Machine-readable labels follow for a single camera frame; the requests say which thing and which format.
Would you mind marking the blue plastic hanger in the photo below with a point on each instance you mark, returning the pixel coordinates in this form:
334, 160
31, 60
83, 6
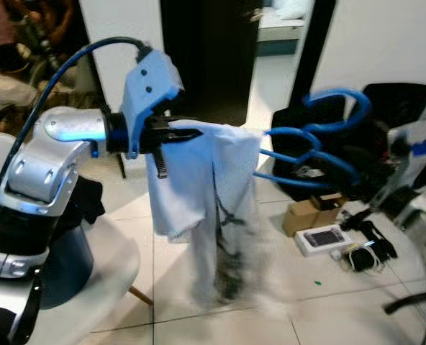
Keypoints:
342, 93

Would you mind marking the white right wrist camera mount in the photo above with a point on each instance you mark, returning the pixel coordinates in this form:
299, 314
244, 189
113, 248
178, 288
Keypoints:
411, 154

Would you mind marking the white shell chair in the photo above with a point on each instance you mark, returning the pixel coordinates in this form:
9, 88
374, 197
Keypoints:
112, 266

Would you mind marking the blue plastic bucket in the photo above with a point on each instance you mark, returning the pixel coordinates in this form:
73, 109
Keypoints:
65, 266

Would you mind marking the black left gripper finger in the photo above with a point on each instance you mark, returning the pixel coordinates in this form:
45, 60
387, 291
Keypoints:
184, 131
180, 138

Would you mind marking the dark navy garment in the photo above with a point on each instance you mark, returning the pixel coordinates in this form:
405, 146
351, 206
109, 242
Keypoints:
83, 201

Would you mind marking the small cardboard box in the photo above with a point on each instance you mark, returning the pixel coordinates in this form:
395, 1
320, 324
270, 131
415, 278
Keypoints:
310, 212

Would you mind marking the white box with handheld console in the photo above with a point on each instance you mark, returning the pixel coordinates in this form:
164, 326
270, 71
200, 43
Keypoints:
322, 241

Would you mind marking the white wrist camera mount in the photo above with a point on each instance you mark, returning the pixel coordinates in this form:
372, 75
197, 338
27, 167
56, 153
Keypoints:
411, 154
148, 83

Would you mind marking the white printed T-shirt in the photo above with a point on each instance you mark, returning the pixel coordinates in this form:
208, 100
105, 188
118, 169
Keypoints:
198, 180

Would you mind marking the black power strip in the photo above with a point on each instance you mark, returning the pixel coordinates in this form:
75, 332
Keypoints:
368, 251

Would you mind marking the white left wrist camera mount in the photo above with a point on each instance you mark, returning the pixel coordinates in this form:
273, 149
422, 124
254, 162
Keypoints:
148, 83

